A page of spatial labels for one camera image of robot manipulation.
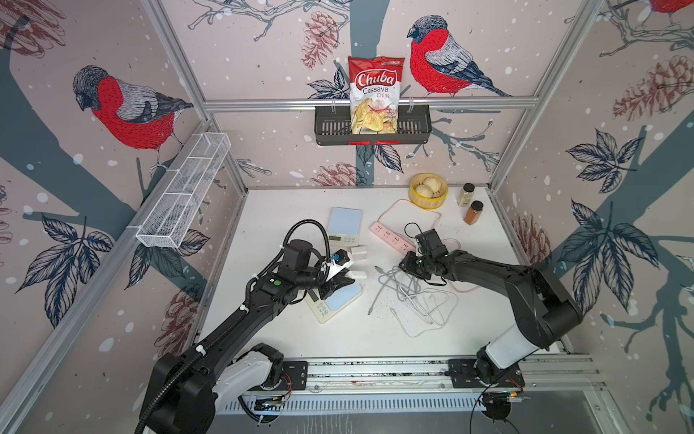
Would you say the black hanging wire basket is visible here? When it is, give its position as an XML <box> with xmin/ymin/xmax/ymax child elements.
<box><xmin>314</xmin><ymin>105</ymin><xmax>433</xmax><ymax>146</ymax></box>

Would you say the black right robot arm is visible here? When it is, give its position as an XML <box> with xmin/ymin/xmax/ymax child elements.
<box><xmin>399</xmin><ymin>230</ymin><xmax>584</xmax><ymax>386</ymax></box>

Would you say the light spice jar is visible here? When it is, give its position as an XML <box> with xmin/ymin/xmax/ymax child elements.
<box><xmin>457</xmin><ymin>183</ymin><xmax>475</xmax><ymax>207</ymax></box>

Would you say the red cassava chips bag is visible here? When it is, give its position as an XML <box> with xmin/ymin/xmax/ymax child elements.
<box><xmin>348</xmin><ymin>56</ymin><xmax>405</xmax><ymax>135</ymax></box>

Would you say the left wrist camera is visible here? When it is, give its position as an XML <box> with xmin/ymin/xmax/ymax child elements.
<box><xmin>325</xmin><ymin>249</ymin><xmax>354</xmax><ymax>265</ymax></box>

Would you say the yellow rimmed wooden bowl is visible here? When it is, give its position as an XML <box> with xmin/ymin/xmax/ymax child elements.
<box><xmin>408</xmin><ymin>173</ymin><xmax>448</xmax><ymax>210</ymax></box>

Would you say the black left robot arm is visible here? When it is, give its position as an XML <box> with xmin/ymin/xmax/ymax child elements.
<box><xmin>135</xmin><ymin>219</ymin><xmax>355</xmax><ymax>433</ymax></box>

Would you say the bun in bowl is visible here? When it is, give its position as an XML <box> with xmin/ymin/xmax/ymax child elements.
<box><xmin>415</xmin><ymin>184</ymin><xmax>434</xmax><ymax>198</ymax></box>
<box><xmin>423</xmin><ymin>176</ymin><xmax>442</xmax><ymax>193</ymax></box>

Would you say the grey USB cable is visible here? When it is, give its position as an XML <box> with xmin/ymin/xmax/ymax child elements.
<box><xmin>367</xmin><ymin>264</ymin><xmax>435</xmax><ymax>316</ymax></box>

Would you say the brown spice jar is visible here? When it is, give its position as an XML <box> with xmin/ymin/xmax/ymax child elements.
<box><xmin>464</xmin><ymin>200</ymin><xmax>484</xmax><ymax>225</ymax></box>

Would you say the blue-top kitchen scale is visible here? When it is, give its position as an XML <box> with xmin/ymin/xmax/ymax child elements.
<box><xmin>327</xmin><ymin>207</ymin><xmax>363</xmax><ymax>246</ymax></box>
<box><xmin>305</xmin><ymin>283</ymin><xmax>363</xmax><ymax>324</ymax></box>

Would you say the white mesh wall shelf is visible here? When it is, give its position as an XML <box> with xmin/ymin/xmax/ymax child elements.
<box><xmin>136</xmin><ymin>132</ymin><xmax>231</xmax><ymax>249</ymax></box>

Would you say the pink power strip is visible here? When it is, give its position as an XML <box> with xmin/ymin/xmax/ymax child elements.
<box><xmin>370</xmin><ymin>222</ymin><xmax>417</xmax><ymax>256</ymax></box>

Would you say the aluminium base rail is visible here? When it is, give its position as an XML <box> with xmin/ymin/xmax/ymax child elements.
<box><xmin>278</xmin><ymin>353</ymin><xmax>607</xmax><ymax>395</ymax></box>

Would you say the white USB cable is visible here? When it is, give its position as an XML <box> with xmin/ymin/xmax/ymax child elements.
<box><xmin>389</xmin><ymin>286</ymin><xmax>460</xmax><ymax>339</ymax></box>

